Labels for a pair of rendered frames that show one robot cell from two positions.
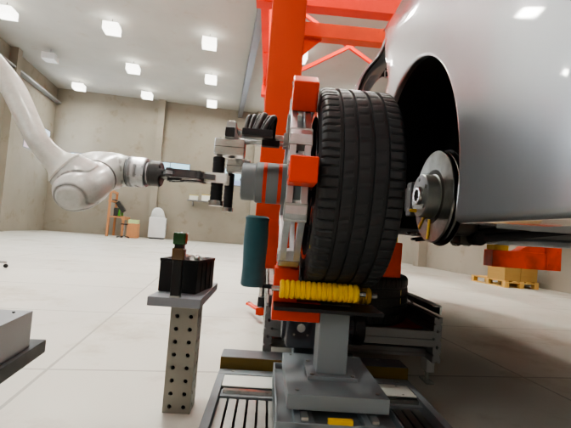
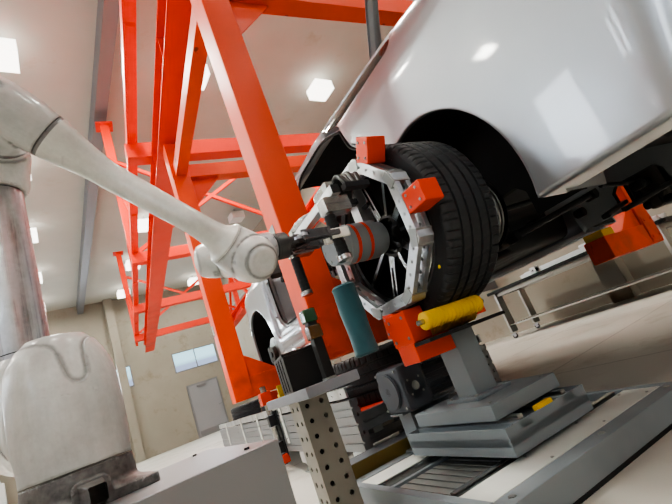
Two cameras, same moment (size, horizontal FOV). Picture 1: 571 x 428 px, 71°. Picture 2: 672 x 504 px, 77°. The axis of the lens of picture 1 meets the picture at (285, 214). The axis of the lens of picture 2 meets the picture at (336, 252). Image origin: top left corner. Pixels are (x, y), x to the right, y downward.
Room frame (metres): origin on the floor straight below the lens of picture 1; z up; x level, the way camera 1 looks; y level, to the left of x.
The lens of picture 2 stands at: (0.12, 0.79, 0.46)
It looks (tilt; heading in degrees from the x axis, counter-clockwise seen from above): 15 degrees up; 332
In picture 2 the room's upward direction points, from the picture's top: 21 degrees counter-clockwise
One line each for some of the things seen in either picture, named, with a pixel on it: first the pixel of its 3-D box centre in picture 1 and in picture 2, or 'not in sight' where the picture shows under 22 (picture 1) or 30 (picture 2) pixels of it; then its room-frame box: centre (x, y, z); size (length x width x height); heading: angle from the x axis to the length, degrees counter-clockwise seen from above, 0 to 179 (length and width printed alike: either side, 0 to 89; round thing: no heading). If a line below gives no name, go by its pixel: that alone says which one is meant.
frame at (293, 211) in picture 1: (292, 185); (372, 239); (1.36, -0.02, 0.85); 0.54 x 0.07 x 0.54; 2
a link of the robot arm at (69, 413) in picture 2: not in sight; (63, 401); (0.97, 0.92, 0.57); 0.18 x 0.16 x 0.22; 24
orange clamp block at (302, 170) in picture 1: (302, 171); (422, 195); (1.05, -0.04, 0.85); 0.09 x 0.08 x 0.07; 2
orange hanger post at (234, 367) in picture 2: not in sight; (202, 264); (3.80, 0.15, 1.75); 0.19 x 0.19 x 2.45; 2
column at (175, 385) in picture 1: (183, 351); (328, 463); (1.53, 0.34, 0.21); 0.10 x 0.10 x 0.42; 2
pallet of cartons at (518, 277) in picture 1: (503, 274); not in sight; (7.85, -4.37, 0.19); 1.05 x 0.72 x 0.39; 10
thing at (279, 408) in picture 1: (326, 400); (491, 422); (1.37, -0.19, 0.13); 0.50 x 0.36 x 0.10; 2
